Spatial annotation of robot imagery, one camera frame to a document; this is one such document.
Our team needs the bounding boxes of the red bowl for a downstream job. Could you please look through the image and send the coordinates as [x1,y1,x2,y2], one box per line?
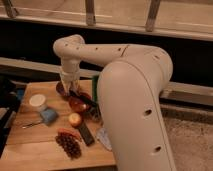
[68,95,89,113]

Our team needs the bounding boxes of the green plastic tray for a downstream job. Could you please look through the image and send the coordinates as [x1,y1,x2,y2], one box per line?
[92,75,99,103]

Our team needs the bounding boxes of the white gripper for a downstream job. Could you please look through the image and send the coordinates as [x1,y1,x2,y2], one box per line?
[60,66,80,94]

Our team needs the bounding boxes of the dark grape bunch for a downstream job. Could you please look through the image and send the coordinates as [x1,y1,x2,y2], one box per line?
[55,134,81,159]

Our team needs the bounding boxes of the blue grey cloth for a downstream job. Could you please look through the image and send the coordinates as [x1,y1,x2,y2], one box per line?
[96,127,112,151]

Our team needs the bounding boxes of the red chili pepper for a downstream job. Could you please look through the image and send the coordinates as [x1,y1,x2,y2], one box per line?
[58,128,81,141]

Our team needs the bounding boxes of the wooden table board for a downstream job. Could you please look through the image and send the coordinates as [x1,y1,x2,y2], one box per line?
[0,82,115,171]

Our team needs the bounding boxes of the black rectangular block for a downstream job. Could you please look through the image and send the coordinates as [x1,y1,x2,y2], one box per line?
[78,123,95,146]

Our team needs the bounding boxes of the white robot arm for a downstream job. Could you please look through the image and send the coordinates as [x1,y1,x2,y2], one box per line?
[53,35,176,171]

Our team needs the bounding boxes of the purple bowl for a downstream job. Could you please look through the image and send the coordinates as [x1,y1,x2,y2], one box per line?
[55,81,81,99]

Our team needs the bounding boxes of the metal spoon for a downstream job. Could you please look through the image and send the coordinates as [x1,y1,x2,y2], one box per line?
[22,120,43,129]

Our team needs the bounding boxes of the white round lid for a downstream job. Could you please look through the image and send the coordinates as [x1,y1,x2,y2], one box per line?
[29,94,46,107]

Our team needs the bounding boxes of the yellow red apple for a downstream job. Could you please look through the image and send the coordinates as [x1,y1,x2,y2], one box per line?
[68,113,82,127]

